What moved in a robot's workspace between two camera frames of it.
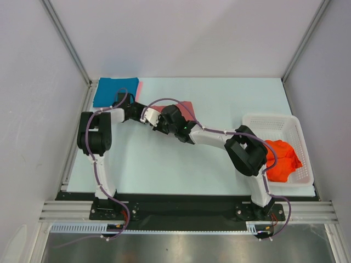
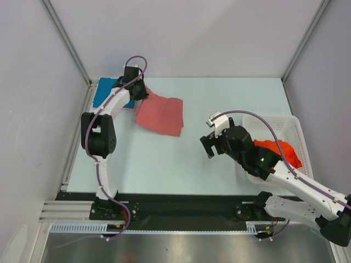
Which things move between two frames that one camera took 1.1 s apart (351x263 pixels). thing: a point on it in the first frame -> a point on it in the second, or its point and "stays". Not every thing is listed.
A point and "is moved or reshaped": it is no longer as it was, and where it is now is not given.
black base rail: [191, 208] stays
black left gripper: [139, 106] -> [143, 94]
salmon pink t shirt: [185, 108] is moved or reshaped
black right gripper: [159, 125] -> [214, 142]
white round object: [15, 247] stays
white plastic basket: [283, 127] stays
